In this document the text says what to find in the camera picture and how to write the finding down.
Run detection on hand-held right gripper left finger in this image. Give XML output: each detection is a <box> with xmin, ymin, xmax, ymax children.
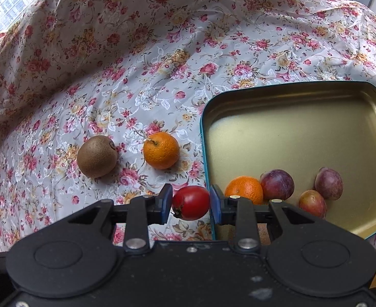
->
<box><xmin>67</xmin><ymin>184</ymin><xmax>173</xmax><ymax>253</ymax></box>

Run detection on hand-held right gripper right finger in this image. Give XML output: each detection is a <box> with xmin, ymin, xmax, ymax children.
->
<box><xmin>210</xmin><ymin>184</ymin><xmax>318</xmax><ymax>253</ymax></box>

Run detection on small red tomato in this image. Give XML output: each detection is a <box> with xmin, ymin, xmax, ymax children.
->
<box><xmin>171</xmin><ymin>185</ymin><xmax>211</xmax><ymax>221</ymax></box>

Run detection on small stemless tangerine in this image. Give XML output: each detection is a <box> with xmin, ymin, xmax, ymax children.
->
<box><xmin>224</xmin><ymin>176</ymin><xmax>264</xmax><ymax>205</ymax></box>

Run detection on purple red plum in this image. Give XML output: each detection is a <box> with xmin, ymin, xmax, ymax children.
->
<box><xmin>260</xmin><ymin>169</ymin><xmax>295</xmax><ymax>201</ymax></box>
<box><xmin>298</xmin><ymin>190</ymin><xmax>327</xmax><ymax>219</ymax></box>
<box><xmin>315</xmin><ymin>167</ymin><xmax>344</xmax><ymax>201</ymax></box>

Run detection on teal metal tin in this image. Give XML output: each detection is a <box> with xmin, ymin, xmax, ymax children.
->
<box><xmin>200</xmin><ymin>81</ymin><xmax>376</xmax><ymax>241</ymax></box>

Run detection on tangerine with stem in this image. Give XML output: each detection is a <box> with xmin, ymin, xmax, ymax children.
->
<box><xmin>133</xmin><ymin>129</ymin><xmax>181</xmax><ymax>170</ymax></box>

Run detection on large brown kiwi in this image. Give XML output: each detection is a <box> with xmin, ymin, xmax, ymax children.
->
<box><xmin>77</xmin><ymin>135</ymin><xmax>119</xmax><ymax>178</ymax></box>

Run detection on floral cloth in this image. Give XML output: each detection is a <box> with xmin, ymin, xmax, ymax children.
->
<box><xmin>0</xmin><ymin>0</ymin><xmax>376</xmax><ymax>254</ymax></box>

